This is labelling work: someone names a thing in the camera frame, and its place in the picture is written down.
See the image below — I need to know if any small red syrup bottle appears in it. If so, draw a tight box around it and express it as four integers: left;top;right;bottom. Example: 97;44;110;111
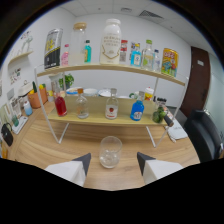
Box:
53;87;68;118

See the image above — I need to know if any yellow drink can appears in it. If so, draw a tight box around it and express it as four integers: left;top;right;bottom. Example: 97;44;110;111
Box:
161;47;180;78

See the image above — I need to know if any green cup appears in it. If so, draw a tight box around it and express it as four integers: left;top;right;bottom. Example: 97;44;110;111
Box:
11;114;20;128

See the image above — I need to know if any yellow cup white lid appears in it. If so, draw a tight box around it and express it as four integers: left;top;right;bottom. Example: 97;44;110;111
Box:
144;86;155;102

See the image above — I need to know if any clear glass tumbler with ice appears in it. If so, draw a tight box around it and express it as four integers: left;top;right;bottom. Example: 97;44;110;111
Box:
98;135;123;169

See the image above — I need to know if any lime jar with cork lid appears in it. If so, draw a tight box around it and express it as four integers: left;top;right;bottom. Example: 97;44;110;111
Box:
151;99;175;128

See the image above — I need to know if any black armchair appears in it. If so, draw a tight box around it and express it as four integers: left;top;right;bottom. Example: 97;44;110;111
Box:
183;109;224;164

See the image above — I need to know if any blue liquid bottle silver cap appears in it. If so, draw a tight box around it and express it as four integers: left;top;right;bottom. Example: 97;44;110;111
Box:
129;90;146;122

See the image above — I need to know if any white tray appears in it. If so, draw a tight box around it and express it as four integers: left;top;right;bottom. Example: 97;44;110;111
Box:
11;115;30;136

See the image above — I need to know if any black kettle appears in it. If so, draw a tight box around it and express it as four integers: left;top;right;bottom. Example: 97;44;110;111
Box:
0;122;15;148

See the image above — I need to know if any light blue cylinder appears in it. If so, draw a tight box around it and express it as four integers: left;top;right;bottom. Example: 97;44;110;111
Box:
22;100;34;117

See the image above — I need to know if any clear bottle red label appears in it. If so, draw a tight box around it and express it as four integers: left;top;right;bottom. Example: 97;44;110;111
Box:
104;87;120;121

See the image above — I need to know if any white mug green print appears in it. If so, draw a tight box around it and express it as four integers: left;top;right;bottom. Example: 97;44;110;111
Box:
129;91;141;100

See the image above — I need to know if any orange storage basket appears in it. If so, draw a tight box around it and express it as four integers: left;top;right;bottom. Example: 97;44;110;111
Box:
27;87;49;110

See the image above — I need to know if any blue rimmed plate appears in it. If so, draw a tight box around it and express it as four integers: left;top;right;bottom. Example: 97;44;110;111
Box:
65;87;84;96

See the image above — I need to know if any white bowl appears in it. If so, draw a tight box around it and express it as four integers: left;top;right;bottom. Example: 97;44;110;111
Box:
83;87;99;98

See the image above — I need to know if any white plate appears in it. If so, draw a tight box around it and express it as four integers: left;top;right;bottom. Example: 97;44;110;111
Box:
98;88;116;98

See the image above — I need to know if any green potted plant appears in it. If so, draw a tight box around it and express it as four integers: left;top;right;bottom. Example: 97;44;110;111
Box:
59;73;75;90

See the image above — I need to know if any brown door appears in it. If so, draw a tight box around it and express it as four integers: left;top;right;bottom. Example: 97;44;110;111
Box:
179;45;212;118

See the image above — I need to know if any small clear bottle blue cap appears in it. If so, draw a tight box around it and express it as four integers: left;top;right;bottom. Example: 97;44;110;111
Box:
152;49;162;73

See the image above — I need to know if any small pink bottle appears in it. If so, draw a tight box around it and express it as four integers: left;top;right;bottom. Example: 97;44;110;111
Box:
60;43;70;67

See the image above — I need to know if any small blue bottle white label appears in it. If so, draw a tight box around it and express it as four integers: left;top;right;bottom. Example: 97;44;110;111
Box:
129;42;143;68

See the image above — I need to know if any small teal bottle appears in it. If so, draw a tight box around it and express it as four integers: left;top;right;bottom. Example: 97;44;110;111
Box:
83;39;93;64

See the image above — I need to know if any black silver foil bag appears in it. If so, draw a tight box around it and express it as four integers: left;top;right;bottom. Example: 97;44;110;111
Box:
43;27;64;70

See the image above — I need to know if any tall glass jar cork lid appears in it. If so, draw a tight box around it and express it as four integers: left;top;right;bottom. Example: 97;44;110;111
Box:
68;21;88;67

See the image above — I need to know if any large white bottle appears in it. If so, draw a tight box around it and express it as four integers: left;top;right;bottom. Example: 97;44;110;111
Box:
99;18;123;66

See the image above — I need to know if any ceiling air vent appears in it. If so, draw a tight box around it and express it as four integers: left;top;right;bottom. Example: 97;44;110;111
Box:
138;9;164;20

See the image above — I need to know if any white frame wooden shelf rack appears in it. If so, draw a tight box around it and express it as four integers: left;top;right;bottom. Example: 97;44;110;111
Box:
33;63;190;149

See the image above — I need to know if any wall photo collage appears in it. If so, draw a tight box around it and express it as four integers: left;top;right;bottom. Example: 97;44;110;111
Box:
9;68;23;84

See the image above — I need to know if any wooden wall shelf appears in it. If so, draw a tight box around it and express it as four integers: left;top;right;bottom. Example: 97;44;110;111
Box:
7;49;35;66

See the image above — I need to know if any white figure on wall shelf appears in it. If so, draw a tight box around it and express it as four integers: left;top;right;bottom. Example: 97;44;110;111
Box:
19;31;34;54

